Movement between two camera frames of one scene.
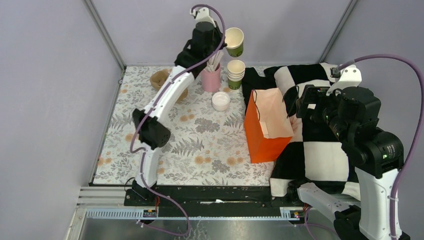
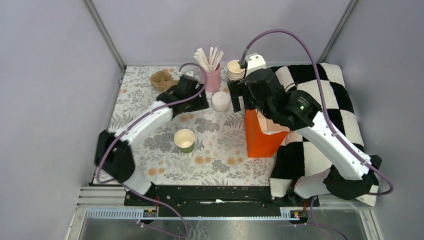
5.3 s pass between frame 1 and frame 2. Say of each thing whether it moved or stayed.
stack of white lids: stayed
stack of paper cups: stayed
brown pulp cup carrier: stayed
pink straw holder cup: stayed
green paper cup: moved
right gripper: moved
